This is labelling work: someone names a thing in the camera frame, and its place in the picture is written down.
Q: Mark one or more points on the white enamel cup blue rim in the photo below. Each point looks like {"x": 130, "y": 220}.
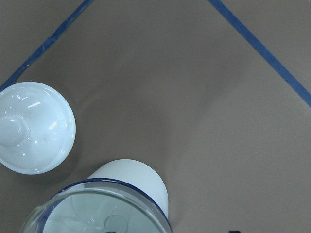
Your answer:
{"x": 136, "y": 177}

